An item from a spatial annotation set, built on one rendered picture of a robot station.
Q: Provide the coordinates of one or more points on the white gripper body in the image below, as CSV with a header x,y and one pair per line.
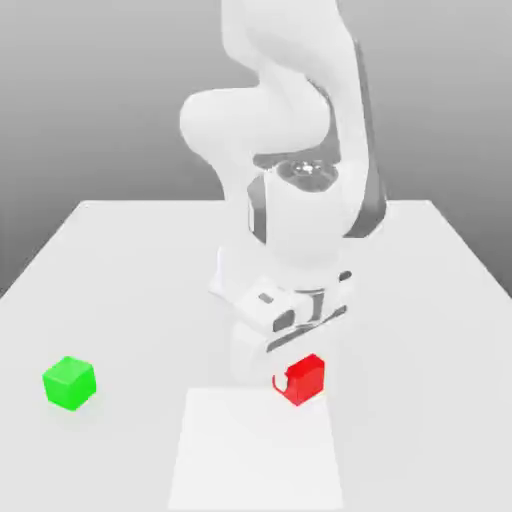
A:
x,y
256,360

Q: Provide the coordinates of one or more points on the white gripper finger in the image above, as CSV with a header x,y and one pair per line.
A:
x,y
282,382

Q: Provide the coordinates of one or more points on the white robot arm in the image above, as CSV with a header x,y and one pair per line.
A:
x,y
280,100

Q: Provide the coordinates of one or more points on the small red cube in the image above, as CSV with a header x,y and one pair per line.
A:
x,y
306,380

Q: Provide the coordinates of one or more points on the small green cube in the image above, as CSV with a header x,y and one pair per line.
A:
x,y
68,383

